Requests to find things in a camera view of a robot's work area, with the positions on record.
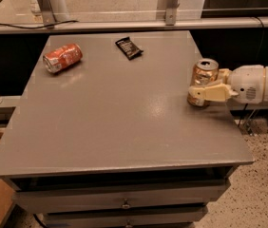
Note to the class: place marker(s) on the right metal bracket post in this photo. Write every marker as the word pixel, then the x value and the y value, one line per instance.
pixel 167 11

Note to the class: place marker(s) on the red coke can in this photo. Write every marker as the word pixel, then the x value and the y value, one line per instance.
pixel 62 58

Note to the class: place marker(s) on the black snack bar wrapper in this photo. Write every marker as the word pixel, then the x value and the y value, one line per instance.
pixel 128 48

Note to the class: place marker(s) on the left metal bracket post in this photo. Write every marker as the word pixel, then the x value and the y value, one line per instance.
pixel 47 12

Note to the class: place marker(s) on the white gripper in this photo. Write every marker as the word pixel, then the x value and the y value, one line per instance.
pixel 246 84

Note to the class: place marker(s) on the upper drawer knob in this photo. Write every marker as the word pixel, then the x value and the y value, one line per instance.
pixel 126 205

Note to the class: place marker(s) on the grey drawer cabinet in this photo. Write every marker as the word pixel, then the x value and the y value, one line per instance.
pixel 110 129

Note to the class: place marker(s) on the metal bracket post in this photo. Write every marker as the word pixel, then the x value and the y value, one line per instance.
pixel 167 11
pixel 47 12

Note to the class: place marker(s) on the lower drawer knob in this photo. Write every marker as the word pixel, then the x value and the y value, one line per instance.
pixel 128 225

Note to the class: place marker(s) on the drawer knob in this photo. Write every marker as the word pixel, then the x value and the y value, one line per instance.
pixel 128 225
pixel 126 205

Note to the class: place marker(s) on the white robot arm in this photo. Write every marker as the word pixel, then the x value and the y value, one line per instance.
pixel 245 84

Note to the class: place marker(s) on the orange soda can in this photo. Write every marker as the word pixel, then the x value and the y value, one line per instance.
pixel 205 71

